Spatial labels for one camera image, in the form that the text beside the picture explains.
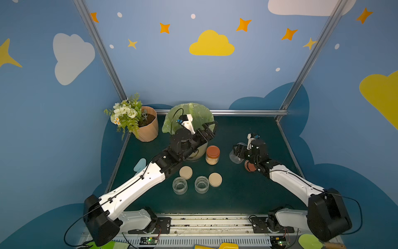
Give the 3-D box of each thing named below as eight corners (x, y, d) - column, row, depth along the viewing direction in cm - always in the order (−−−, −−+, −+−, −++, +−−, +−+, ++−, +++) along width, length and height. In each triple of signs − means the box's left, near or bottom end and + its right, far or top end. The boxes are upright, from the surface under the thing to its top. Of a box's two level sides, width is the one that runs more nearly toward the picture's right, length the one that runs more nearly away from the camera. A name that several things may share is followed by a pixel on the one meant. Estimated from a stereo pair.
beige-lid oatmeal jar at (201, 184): (194, 193, 86) (194, 190, 81) (194, 180, 91) (194, 176, 86) (208, 193, 86) (209, 190, 81) (208, 180, 91) (208, 176, 86)
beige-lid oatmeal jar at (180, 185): (172, 194, 84) (171, 192, 81) (174, 179, 90) (173, 176, 86) (187, 194, 84) (186, 192, 81) (188, 179, 90) (187, 176, 86)
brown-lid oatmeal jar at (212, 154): (206, 165, 97) (206, 157, 89) (205, 154, 102) (206, 145, 94) (218, 165, 97) (220, 157, 89) (217, 154, 102) (219, 145, 94)
